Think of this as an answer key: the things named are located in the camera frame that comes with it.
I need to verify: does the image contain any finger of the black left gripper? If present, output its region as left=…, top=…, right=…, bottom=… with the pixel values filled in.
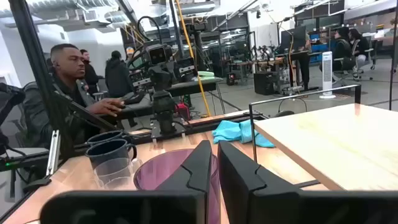
left=161, top=57, right=197, bottom=91
left=127, top=64, right=163, bottom=91

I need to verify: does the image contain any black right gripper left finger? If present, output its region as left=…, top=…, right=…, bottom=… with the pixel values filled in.
left=39, top=139, right=213, bottom=224

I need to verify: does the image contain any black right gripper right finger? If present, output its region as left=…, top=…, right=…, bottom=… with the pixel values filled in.
left=216, top=140, right=398, bottom=224

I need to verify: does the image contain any purple faceted plastic tumbler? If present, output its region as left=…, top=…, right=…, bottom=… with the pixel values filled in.
left=133, top=148, right=221, bottom=224

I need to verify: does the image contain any dark blue enamel mug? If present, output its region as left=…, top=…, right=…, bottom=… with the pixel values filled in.
left=86, top=130, right=133, bottom=147
left=85, top=138, right=138, bottom=170

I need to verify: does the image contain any small clear plastic cup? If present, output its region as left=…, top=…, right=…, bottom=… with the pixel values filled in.
left=93, top=157, right=144, bottom=189
left=103, top=175, right=137, bottom=191

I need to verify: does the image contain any person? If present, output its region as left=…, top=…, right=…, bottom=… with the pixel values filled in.
left=297, top=30, right=312, bottom=91
left=79, top=49, right=101, bottom=94
left=23, top=43, right=127, bottom=156
left=104, top=50, right=134, bottom=99
left=331, top=26, right=354, bottom=72
left=125, top=46, right=137, bottom=62
left=348, top=28, right=370, bottom=71

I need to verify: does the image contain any red box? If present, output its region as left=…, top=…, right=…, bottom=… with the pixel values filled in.
left=175, top=102, right=192, bottom=121

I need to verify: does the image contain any turquoise blue cloth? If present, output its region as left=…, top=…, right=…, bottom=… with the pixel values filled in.
left=211, top=119, right=276, bottom=149

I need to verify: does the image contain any black equipment case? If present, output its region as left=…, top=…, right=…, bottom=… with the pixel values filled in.
left=253, top=71, right=280, bottom=96

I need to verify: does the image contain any black monitor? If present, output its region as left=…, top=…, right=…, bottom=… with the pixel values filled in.
left=279, top=25, right=307, bottom=52

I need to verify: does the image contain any black office chair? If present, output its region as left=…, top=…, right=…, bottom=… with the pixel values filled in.
left=0, top=82, right=26, bottom=156

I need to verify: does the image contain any white tower fan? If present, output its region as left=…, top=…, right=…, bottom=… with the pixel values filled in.
left=319, top=51, right=337, bottom=100

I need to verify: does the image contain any black box with green light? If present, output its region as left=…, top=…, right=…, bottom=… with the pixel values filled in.
left=0, top=148, right=50, bottom=172

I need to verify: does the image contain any yellow cable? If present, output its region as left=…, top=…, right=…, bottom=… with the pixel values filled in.
left=174, top=0, right=213, bottom=118

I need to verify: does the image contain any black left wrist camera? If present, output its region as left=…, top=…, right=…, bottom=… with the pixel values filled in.
left=143, top=42, right=171, bottom=67

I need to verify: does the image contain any silver metal bracket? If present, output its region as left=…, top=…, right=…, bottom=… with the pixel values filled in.
left=45, top=129, right=62, bottom=177

